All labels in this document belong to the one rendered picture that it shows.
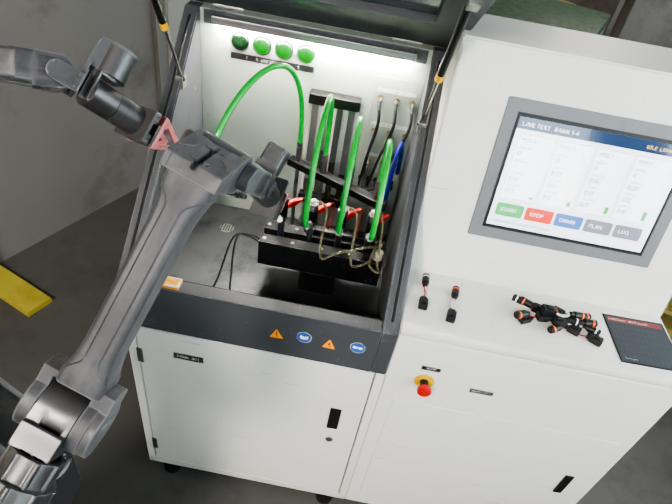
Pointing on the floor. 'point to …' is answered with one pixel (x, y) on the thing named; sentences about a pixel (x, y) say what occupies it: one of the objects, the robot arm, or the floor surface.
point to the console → (469, 165)
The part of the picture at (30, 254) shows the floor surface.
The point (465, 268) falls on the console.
